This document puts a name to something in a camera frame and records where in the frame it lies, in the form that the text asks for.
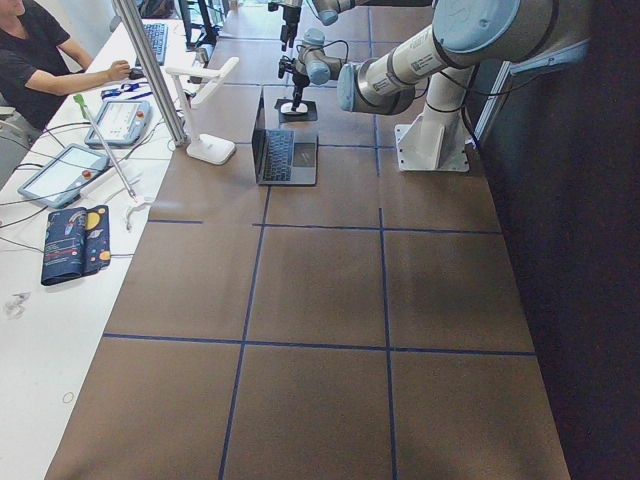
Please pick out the black mouse pad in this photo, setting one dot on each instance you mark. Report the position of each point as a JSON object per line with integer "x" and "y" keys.
{"x": 312, "y": 114}

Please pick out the grey laptop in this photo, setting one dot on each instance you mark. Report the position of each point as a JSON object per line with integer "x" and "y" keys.
{"x": 282, "y": 157}

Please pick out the black keyboard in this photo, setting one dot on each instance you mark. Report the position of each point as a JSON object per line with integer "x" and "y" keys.
{"x": 157, "y": 34}

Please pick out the white computer mouse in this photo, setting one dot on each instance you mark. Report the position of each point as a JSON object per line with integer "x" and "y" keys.
{"x": 289, "y": 108}

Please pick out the teach pendant far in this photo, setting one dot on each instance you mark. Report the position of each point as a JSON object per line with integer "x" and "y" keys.
{"x": 122, "y": 122}

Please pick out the seated person black shirt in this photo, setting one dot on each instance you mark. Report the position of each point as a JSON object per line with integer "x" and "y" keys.
{"x": 41, "y": 64}

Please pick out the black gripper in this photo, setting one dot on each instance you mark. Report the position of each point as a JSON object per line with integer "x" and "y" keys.
{"x": 299, "y": 80}

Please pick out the blue space print pouch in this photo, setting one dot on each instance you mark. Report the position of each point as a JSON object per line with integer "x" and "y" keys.
{"x": 77, "y": 244}

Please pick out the teach pendant near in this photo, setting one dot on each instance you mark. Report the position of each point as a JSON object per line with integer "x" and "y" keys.
{"x": 60, "y": 181}

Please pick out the teach pendant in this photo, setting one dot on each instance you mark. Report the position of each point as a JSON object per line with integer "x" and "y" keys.
{"x": 60, "y": 181}
{"x": 122, "y": 122}

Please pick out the aluminium frame post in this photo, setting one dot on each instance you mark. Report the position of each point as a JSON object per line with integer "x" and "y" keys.
{"x": 133, "y": 24}

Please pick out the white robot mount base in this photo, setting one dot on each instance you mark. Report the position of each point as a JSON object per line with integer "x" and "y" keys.
{"x": 435, "y": 140}

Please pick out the green handled grabber stick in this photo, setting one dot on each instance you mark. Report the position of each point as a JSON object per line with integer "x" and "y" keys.
{"x": 79, "y": 100}

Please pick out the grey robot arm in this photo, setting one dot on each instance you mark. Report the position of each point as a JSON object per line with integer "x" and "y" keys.
{"x": 461, "y": 35}
{"x": 327, "y": 12}

